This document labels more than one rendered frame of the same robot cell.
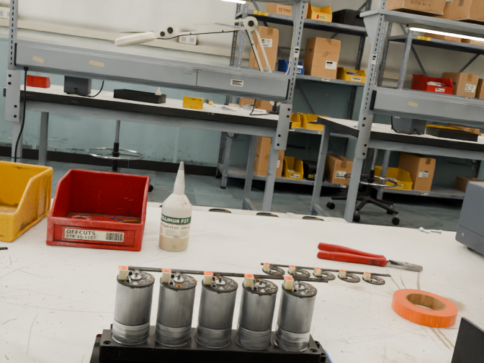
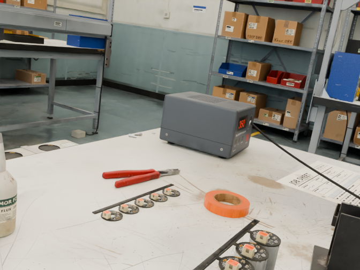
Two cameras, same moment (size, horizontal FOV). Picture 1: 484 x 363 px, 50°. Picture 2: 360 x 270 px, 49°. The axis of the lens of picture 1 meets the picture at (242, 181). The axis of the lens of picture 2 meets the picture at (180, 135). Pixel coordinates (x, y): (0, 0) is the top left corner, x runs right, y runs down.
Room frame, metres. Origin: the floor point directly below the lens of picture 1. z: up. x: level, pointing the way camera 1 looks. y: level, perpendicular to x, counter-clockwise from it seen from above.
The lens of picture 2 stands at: (0.21, 0.22, 0.96)
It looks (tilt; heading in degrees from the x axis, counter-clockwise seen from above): 14 degrees down; 311
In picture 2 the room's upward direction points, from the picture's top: 8 degrees clockwise
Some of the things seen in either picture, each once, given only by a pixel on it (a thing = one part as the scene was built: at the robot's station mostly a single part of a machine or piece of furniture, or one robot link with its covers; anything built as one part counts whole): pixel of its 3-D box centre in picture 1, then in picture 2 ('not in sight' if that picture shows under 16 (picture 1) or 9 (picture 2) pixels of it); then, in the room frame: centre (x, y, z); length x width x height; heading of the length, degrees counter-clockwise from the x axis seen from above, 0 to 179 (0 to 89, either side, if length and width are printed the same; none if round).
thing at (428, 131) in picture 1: (451, 134); (23, 38); (3.01, -1.17, 0.77); 0.24 x 0.16 x 0.04; 99
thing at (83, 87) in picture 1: (78, 84); not in sight; (2.61, 0.88, 0.80); 0.15 x 0.12 x 0.10; 12
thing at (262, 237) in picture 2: (289, 282); (262, 237); (0.34, -0.04, 0.82); 0.01 x 0.01 x 0.01; 10
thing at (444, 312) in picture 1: (423, 307); (226, 203); (0.47, -0.19, 0.76); 0.06 x 0.06 x 0.01
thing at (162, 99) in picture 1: (140, 96); not in sight; (2.74, 0.59, 0.77); 0.24 x 0.16 x 0.04; 86
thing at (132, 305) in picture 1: (132, 312); not in sight; (0.32, 0.06, 0.79); 0.02 x 0.02 x 0.05
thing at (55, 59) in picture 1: (158, 74); not in sight; (2.53, 0.47, 0.90); 1.30 x 0.06 x 0.12; 100
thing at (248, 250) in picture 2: (250, 280); (248, 250); (0.33, -0.01, 0.82); 0.01 x 0.01 x 0.01; 10
